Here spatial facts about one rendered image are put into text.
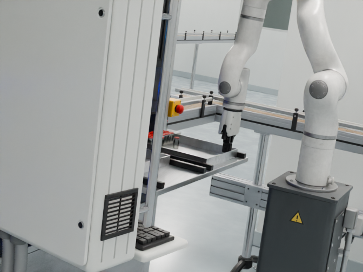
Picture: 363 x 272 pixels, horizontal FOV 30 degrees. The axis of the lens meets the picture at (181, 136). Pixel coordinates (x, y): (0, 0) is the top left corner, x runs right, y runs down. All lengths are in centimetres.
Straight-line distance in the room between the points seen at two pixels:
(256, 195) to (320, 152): 116
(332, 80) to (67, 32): 107
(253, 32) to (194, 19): 922
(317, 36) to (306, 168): 47
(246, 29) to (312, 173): 57
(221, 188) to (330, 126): 133
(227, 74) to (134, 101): 91
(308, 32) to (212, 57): 917
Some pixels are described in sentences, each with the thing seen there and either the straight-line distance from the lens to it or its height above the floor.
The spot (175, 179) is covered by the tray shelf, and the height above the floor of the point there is 88.
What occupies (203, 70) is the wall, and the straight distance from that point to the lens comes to 1166.
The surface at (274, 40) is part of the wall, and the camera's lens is 1111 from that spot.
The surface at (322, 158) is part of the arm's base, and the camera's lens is 246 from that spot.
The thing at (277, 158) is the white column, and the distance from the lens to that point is 412.
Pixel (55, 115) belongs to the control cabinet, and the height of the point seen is 117.
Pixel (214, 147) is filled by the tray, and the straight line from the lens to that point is 272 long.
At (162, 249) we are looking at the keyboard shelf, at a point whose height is 80.
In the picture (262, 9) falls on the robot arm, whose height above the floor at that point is 146.
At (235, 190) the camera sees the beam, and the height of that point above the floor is 50.
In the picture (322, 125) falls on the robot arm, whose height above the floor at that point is 109.
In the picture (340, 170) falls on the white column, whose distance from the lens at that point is 401.
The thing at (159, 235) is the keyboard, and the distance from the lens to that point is 190.
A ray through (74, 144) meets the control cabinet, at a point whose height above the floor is 111.
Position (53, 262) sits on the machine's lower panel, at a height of 51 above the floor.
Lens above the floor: 150
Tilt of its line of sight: 12 degrees down
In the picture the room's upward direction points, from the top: 7 degrees clockwise
